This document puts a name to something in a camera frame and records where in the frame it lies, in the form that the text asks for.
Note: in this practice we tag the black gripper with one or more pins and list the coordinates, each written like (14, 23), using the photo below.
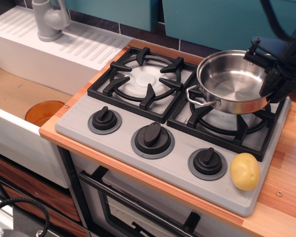
(279, 55)

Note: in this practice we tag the stainless steel pot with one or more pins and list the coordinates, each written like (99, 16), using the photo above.
(229, 83)

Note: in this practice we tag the yellow potato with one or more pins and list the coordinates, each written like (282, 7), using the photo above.
(244, 171)

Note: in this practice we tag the black right stove knob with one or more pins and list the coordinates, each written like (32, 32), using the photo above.
(207, 164)

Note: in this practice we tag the black stove knob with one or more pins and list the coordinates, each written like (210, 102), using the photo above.
(153, 141)
(104, 121)
(207, 164)

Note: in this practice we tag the grey toy stove top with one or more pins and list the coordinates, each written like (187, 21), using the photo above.
(172, 168)

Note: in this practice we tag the black middle stove knob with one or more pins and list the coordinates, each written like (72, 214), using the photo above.
(153, 141)

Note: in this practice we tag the black left stove knob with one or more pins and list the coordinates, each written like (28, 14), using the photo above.
(104, 121)

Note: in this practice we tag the black right burner grate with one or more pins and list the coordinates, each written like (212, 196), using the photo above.
(255, 133)

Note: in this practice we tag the black burner grate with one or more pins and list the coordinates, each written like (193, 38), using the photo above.
(255, 133)
(144, 83)

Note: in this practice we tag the black left burner grate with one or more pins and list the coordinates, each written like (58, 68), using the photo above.
(144, 83)

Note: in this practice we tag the grey toy faucet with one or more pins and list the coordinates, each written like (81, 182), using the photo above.
(50, 22)

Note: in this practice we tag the orange plastic sink drain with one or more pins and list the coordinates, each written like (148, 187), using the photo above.
(40, 113)

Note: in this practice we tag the white toy sink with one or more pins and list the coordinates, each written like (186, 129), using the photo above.
(33, 71)

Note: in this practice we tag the wooden drawer fronts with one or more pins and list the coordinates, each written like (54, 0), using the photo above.
(19, 182)

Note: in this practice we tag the oven door with handle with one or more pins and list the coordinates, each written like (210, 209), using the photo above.
(129, 209)

